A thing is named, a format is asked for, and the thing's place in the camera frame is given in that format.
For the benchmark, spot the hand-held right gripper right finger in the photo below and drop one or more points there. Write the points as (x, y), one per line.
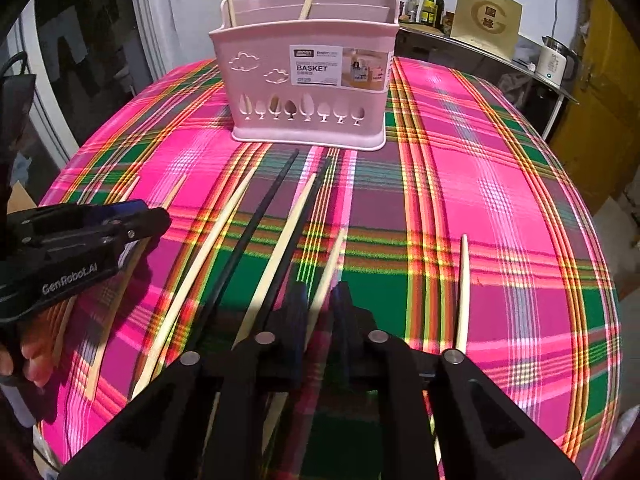
(342, 320)

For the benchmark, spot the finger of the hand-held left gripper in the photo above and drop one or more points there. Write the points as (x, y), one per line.
(127, 209)
(145, 227)

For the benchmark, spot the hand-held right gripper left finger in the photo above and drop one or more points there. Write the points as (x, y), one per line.
(296, 320)

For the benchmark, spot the black chopstick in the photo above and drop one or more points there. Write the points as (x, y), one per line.
(310, 210)
(249, 240)

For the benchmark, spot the pink plastic utensil basket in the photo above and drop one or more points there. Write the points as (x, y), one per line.
(260, 90)

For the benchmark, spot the person's left hand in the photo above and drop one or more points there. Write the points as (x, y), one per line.
(37, 360)

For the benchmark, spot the pink plaid tablecloth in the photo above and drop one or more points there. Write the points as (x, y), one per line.
(500, 210)

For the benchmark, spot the steel kitchen counter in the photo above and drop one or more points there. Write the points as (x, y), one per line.
(505, 72)

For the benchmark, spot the small seasoning jar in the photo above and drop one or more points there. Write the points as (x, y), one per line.
(449, 22)

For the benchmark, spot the clear glass bottle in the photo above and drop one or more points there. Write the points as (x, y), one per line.
(411, 7)

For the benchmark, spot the yellow green oil bottle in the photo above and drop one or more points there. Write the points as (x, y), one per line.
(427, 10)

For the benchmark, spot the dark sauce bottle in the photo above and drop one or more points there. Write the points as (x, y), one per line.
(440, 12)

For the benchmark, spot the yellow wooden door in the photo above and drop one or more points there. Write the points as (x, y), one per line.
(600, 120)

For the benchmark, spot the white electric kettle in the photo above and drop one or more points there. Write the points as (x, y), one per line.
(550, 62)

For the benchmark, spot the gold gift box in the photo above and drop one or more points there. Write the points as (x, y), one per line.
(487, 20)

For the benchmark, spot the white door frame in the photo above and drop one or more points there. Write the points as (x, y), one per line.
(150, 20)

